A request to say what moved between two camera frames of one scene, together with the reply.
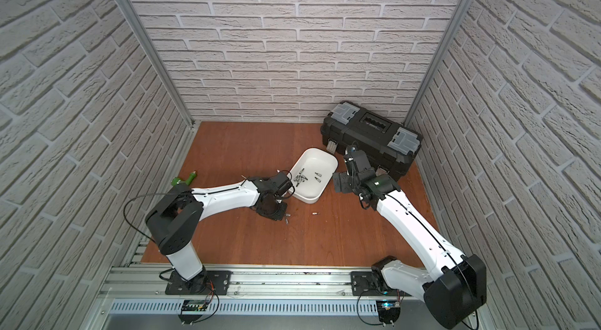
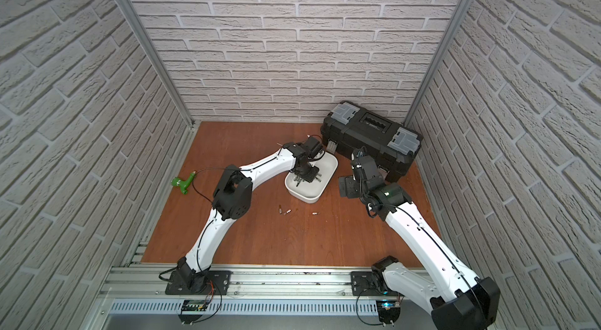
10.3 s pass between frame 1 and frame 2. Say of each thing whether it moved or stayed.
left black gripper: moved
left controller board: stayed
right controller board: stayed
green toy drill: stayed
